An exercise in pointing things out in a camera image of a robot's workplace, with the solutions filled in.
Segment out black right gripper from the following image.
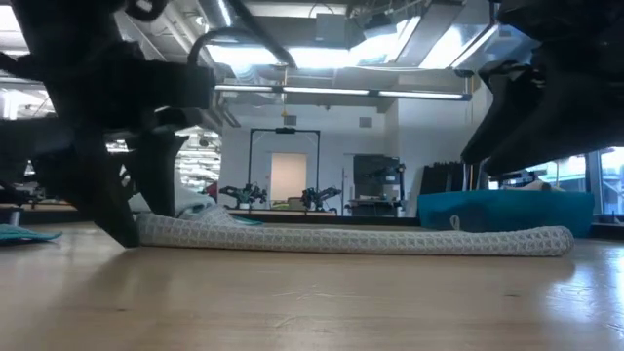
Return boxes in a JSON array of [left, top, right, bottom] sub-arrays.
[[459, 0, 624, 177]]

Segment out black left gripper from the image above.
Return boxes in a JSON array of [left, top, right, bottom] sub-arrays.
[[0, 0, 216, 250]]

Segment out grey waffle microfiber towel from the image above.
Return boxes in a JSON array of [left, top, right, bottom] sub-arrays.
[[501, 178, 566, 193], [135, 204, 576, 258]]

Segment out pale blue microfiber towel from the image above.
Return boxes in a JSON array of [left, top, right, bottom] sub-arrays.
[[127, 184, 265, 226]]

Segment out blue plastic bin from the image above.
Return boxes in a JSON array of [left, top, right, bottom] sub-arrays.
[[416, 189, 596, 239]]

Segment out long linear ceiling light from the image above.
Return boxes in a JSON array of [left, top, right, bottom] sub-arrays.
[[214, 85, 472, 101]]

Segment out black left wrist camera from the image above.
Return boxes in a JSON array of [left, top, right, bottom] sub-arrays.
[[140, 62, 216, 111]]

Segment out black wall panels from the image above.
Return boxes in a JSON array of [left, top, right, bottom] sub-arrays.
[[419, 162, 472, 196]]

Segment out pale wall panel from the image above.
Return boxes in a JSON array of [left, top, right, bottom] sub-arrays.
[[270, 152, 308, 202]]

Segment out black gantry frame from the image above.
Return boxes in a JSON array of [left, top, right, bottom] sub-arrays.
[[248, 127, 322, 206]]

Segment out black aluminium table frame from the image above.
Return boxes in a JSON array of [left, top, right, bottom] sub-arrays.
[[0, 203, 624, 240]]

